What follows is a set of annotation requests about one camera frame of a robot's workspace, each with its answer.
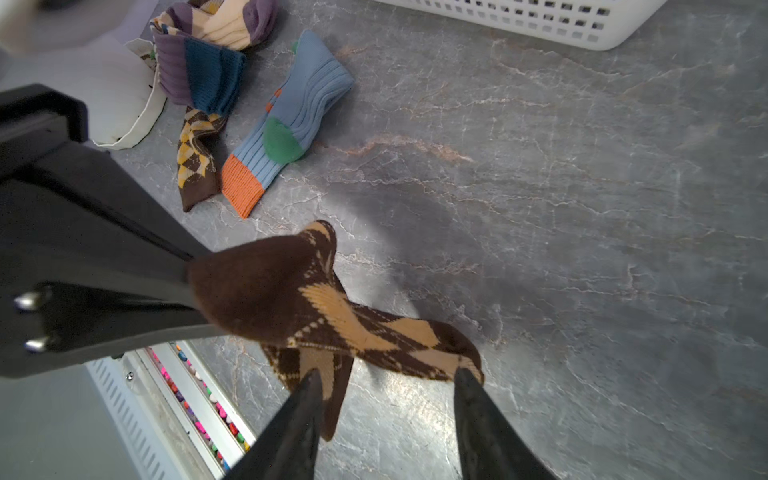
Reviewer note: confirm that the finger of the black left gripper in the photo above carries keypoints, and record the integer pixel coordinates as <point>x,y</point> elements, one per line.
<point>91,265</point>

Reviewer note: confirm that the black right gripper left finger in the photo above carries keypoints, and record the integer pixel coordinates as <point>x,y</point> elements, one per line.
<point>287,448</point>

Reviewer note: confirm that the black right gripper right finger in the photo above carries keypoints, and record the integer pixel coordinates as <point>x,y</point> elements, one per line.
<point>488,446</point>

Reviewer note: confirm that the dark brown argyle sock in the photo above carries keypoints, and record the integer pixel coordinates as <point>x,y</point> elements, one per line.
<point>197,176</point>
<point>283,293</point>

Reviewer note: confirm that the green potted plant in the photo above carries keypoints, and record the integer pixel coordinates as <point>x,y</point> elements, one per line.
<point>91,51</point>

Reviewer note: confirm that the beige purple striped sock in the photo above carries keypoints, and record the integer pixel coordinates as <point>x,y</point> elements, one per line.
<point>199,47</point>

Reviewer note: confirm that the blue green orange sock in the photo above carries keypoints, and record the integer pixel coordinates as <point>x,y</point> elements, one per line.
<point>293,115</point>

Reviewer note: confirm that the white plastic perforated basket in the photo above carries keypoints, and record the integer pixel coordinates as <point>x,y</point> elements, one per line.
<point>595,25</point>

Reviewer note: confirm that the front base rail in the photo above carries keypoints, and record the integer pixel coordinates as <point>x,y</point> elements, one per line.
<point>171,414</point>

